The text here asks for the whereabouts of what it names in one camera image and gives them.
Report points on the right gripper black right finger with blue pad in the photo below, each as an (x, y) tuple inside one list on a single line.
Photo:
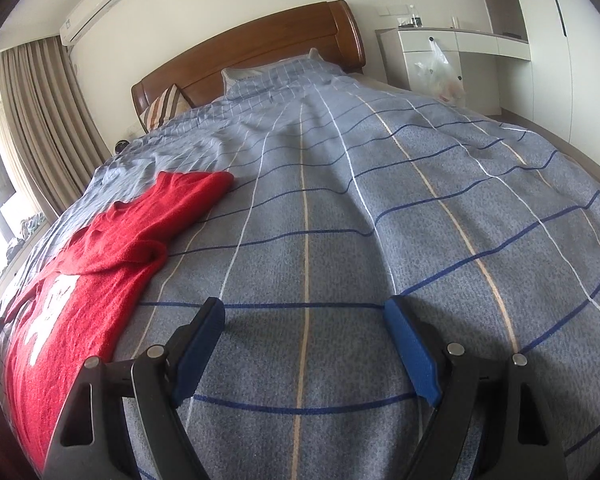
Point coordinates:
[(518, 438)]

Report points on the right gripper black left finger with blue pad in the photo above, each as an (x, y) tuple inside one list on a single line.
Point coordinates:
[(91, 438)]

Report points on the red fleece garment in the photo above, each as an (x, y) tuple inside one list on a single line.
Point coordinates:
[(79, 303)]

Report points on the clothes pile on windowsill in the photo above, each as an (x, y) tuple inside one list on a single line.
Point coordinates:
[(28, 228)]

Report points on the blue plaid duvet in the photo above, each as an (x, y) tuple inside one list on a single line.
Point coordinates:
[(344, 196)]

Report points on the small black bedside clock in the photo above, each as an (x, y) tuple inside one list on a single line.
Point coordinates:
[(121, 146)]

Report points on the beige curtain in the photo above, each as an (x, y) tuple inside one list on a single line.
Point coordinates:
[(54, 135)]

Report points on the striped brown pillow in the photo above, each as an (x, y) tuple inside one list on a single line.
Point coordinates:
[(169, 105)]

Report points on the white plastic bag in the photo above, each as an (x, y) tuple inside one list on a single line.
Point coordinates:
[(437, 77)]

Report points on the white desk with drawers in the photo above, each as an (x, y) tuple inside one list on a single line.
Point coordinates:
[(480, 60)]

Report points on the white wardrobe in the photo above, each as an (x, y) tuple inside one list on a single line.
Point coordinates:
[(559, 89)]

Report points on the grey white pillow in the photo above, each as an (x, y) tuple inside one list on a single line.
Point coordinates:
[(231, 75)]

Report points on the small items on desk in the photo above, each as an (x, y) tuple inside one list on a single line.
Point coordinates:
[(412, 19)]

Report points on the wooden headboard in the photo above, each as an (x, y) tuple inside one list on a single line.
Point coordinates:
[(327, 26)]

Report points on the white air conditioner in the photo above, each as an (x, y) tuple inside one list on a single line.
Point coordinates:
[(81, 19)]

